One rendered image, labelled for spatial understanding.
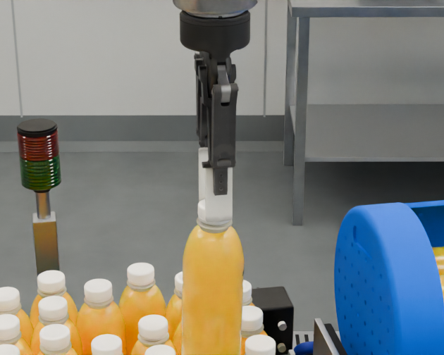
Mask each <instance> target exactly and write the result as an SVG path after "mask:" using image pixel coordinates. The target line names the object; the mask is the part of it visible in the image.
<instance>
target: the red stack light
mask: <svg viewBox="0 0 444 355"><path fill-rule="evenodd" d="M17 138H18V154H19V157H21V158H22V159H25V160H27V161H46V160H49V159H52V158H54V157H56V156H58V154H59V141H58V129H57V130H56V131H55V132H54V133H52V134H50V135H47V136H43V137H26V136H23V135H21V134H20V133H18V132H17Z"/></svg>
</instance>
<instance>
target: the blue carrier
mask: <svg viewBox="0 0 444 355"><path fill-rule="evenodd" d="M443 246H444V200H440V201H423V202H414V203H405V204H403V203H400V202H397V203H389V204H372V205H363V206H356V207H354V208H352V209H350V210H349V211H348V212H347V214H346V215H345V217H344V218H343V221H342V223H341V226H340V229H339V233H338V238H337V242H336V248H335V265H334V287H335V307H336V313H337V319H338V328H339V333H340V340H341V343H342V345H343V347H344V349H345V351H346V352H347V355H444V300H443V291H442V286H441V282H440V276H439V272H438V267H437V263H436V259H435V256H434V253H433V249H432V247H443Z"/></svg>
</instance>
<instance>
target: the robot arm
mask: <svg viewBox="0 0 444 355"><path fill-rule="evenodd" d="M257 3H258V1H257V0H173V4H174V5H175V6H176V7H177V8H179V9H180V10H182V11H181V12H180V42H181V44H182V45H183V46H184V47H186V48H187V49H190V50H193V51H196V52H195V54H194V60H195V72H196V108H197V129H196V133H197V136H199V145H200V147H203V148H199V202H200V201H201V200H203V199H205V220H206V221H207V222H213V221H222V220H232V219H233V167H235V164H236V160H235V140H236V105H237V98H238V91H239V88H238V85H237V83H234V81H235V79H236V66H235V64H232V62H231V57H230V54H231V53H232V52H233V51H235V50H240V49H243V48H245V47H246V46H247V45H248V44H249V41H250V12H249V11H248V10H249V9H251V8H253V7H255V5H256V4H257Z"/></svg>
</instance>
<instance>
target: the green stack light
mask: <svg viewBox="0 0 444 355"><path fill-rule="evenodd" d="M19 163H20V179H21V185H22V186H23V187H24V188H26V189H31V190H46V189H52V188H55V187H57V186H58V185H59V184H60V183H61V162H60V154H58V156H56V157H54V158H52V159H49V160H46V161H27V160H25V159H22V158H21V157H19Z"/></svg>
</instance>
